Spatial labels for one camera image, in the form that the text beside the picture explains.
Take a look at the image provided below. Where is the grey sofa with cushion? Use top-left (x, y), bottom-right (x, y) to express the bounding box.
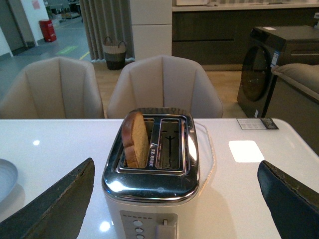
top-left (266, 63), bottom-right (319, 143)

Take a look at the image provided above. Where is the red fire cabinet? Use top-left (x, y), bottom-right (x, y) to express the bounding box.
top-left (39, 19), bottom-right (57, 42)

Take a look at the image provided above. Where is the beige chair left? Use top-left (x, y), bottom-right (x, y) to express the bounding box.
top-left (0, 57), bottom-right (104, 119)

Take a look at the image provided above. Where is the grey round plate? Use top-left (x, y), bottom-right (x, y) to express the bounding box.
top-left (0, 159), bottom-right (18, 202)

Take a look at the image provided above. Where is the brown bread slice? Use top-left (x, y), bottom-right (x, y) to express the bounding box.
top-left (121, 112), bottom-right (149, 168)

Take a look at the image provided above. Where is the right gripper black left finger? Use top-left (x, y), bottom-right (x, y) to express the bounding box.
top-left (0, 158), bottom-right (95, 239)

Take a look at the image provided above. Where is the white tall cabinet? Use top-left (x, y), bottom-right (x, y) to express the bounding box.
top-left (129, 0), bottom-right (172, 61)

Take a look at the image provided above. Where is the table label card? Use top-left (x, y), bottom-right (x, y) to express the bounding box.
top-left (237, 118), bottom-right (279, 130)

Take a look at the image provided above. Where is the dark kitchen counter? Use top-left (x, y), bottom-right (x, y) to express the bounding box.
top-left (172, 4), bottom-right (319, 69)

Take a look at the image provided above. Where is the beige chair right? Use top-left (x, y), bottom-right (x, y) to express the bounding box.
top-left (107, 55), bottom-right (223, 119)

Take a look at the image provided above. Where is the white microwave oven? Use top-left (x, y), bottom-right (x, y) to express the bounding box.
top-left (176, 0), bottom-right (209, 6)

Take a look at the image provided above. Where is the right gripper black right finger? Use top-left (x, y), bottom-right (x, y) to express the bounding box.
top-left (257, 160), bottom-right (319, 239)

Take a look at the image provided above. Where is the grey curtain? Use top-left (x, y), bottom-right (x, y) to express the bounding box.
top-left (79, 0), bottom-right (135, 61)

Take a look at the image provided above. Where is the dark washing machine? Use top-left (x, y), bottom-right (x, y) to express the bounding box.
top-left (237, 26), bottom-right (319, 118)

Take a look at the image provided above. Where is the white chrome toaster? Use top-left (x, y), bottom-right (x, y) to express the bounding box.
top-left (102, 108), bottom-right (200, 239)

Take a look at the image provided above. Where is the beige chair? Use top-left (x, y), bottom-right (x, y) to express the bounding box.
top-left (107, 55), bottom-right (223, 119)
top-left (0, 57), bottom-right (104, 119)

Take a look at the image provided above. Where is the woven basket with handles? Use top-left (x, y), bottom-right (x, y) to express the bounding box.
top-left (103, 36), bottom-right (126, 70)

